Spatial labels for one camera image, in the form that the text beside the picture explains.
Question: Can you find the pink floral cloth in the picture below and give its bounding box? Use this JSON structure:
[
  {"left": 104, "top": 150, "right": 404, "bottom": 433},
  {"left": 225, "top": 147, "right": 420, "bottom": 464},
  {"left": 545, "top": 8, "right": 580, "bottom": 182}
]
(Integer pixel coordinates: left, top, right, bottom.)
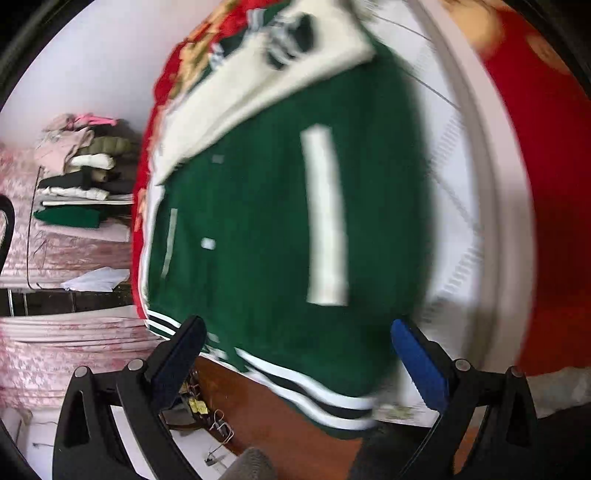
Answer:
[
  {"left": 0, "top": 305, "right": 163, "bottom": 412},
  {"left": 0, "top": 142, "right": 136, "bottom": 291}
]

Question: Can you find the black chair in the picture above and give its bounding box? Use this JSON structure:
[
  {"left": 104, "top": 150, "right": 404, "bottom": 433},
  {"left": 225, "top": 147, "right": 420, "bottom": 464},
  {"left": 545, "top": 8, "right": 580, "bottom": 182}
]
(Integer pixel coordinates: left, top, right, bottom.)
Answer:
[{"left": 0, "top": 194, "right": 16, "bottom": 278}]

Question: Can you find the brown wooden board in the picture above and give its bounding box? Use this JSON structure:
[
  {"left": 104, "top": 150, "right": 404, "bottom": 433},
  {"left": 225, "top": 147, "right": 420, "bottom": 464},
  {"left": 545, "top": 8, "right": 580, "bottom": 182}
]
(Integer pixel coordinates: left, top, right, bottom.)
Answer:
[{"left": 190, "top": 354, "right": 483, "bottom": 468}]

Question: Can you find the dark cloth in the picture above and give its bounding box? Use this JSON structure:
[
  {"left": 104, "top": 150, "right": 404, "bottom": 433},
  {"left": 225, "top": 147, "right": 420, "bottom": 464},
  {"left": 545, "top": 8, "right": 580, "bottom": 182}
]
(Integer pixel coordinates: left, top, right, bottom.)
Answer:
[{"left": 358, "top": 422, "right": 437, "bottom": 480}]

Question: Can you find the white quilted sheet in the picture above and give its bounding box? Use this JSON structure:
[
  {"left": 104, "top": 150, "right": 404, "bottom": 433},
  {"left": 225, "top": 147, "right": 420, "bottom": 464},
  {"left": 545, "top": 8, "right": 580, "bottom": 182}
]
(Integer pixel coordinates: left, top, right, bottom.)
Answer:
[{"left": 358, "top": 0, "right": 539, "bottom": 418}]

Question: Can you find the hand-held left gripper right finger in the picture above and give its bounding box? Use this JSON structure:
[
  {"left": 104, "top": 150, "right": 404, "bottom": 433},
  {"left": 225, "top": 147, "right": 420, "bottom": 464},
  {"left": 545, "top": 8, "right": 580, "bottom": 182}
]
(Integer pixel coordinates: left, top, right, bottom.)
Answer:
[{"left": 390, "top": 318, "right": 540, "bottom": 480}]

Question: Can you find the stack of folded clothes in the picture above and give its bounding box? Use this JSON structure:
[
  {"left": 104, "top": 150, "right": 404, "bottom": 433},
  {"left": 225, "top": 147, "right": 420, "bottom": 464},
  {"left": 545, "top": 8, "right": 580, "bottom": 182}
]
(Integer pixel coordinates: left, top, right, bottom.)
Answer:
[{"left": 32, "top": 112, "right": 140, "bottom": 244}]

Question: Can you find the green and white varsity jacket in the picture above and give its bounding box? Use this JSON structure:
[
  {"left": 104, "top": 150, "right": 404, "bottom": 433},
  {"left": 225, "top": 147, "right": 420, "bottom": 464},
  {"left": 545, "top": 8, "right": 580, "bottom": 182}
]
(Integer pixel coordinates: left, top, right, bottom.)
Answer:
[{"left": 139, "top": 0, "right": 437, "bottom": 435}]

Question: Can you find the white crumpled cloth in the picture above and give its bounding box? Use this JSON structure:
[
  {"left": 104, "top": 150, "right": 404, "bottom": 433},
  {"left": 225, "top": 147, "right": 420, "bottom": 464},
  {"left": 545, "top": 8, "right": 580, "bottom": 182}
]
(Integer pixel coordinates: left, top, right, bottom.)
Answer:
[{"left": 61, "top": 266, "right": 131, "bottom": 292}]

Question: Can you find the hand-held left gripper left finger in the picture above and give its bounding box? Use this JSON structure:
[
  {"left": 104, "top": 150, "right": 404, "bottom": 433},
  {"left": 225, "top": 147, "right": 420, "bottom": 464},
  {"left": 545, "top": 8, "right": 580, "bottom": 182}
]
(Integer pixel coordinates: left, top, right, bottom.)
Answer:
[{"left": 52, "top": 316, "right": 207, "bottom": 480}]

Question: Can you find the light grey cloth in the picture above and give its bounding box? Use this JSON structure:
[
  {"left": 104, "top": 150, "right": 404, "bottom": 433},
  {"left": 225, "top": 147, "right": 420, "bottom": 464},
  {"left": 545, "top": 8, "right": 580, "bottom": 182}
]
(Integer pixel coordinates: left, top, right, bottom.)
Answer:
[{"left": 525, "top": 366, "right": 591, "bottom": 417}]

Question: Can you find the red floral blanket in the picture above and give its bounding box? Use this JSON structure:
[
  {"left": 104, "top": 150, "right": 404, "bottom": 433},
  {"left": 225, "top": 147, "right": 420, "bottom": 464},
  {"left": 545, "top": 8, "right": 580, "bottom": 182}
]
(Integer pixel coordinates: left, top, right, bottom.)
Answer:
[{"left": 130, "top": 0, "right": 591, "bottom": 380}]

